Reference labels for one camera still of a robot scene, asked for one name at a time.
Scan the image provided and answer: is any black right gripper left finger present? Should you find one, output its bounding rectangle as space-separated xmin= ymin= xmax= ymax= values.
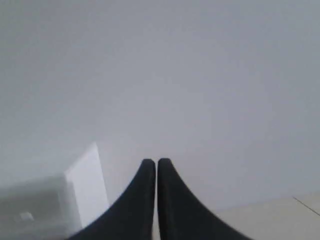
xmin=69 ymin=159 xmax=156 ymax=240

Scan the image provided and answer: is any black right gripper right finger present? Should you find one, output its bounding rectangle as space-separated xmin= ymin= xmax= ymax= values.
xmin=157 ymin=158 xmax=247 ymax=240

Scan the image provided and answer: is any white plastic drawer cabinet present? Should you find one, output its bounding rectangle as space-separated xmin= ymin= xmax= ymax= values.
xmin=0 ymin=143 xmax=110 ymax=240

